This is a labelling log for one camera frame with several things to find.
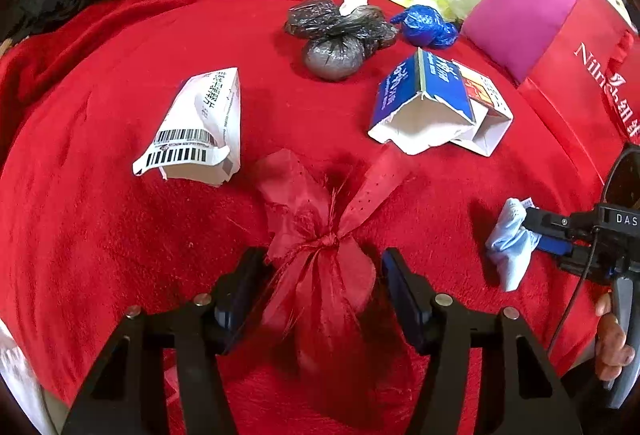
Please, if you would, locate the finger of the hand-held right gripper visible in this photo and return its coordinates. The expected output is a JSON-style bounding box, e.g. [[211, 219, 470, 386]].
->
[[522, 207, 601, 236], [537, 235, 571, 268]]

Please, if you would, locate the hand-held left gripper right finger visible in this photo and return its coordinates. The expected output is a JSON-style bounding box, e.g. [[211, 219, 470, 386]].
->
[[382, 247, 583, 435]]

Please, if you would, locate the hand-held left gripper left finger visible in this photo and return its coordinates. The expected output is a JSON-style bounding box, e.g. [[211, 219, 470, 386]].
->
[[62, 247, 273, 435]]

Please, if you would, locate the light blue tissue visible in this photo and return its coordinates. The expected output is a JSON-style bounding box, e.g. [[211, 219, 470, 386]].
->
[[485, 197, 543, 292]]

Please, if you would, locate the red ribbon bow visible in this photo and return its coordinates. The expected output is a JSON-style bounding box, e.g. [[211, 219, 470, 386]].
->
[[255, 147, 416, 371]]

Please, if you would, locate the orange and white medicine box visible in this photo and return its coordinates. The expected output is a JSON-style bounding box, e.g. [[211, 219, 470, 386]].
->
[[450, 60, 514, 158]]

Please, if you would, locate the white barcode carton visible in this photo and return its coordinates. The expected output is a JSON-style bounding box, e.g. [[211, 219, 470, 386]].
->
[[132, 66, 242, 187]]

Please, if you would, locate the torn blue carton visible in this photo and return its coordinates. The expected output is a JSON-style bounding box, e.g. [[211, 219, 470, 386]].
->
[[367, 49, 476, 156]]

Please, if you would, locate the knotted black plastic bag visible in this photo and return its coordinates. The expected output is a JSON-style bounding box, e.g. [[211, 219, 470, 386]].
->
[[304, 35, 365, 80], [345, 7, 401, 52], [285, 0, 346, 38]]

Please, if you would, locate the person's right hand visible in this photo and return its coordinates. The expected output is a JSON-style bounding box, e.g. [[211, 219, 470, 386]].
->
[[595, 292, 621, 383]]

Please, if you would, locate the red paper gift bag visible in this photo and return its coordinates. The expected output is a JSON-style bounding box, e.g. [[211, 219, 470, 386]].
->
[[517, 0, 640, 196]]

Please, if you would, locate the magenta cushion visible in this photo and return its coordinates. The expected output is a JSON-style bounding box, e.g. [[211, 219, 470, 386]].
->
[[460, 0, 593, 83]]

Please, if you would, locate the white sheet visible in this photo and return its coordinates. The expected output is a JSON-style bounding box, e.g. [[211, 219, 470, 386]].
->
[[0, 315, 66, 435]]

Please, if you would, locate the crumpled blue plastic bag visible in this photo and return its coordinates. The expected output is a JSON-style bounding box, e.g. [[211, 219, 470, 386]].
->
[[389, 5, 460, 48]]

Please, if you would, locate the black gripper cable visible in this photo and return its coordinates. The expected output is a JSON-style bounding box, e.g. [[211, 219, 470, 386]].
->
[[547, 227, 601, 356]]

